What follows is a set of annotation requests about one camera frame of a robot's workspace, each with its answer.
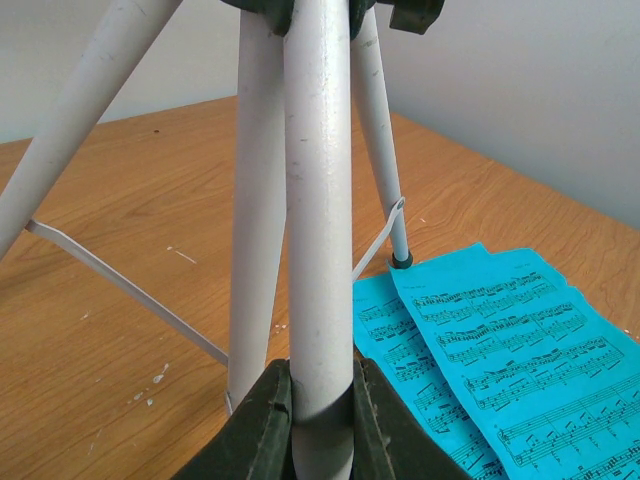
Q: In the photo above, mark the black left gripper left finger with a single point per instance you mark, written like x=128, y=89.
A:
x=255, y=442

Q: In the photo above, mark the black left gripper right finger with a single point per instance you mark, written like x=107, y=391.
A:
x=388, y=441

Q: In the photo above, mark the silver tripod music stand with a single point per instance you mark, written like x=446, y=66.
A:
x=305, y=67

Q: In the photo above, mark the blue sheet music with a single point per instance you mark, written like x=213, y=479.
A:
x=385, y=332
x=550, y=383

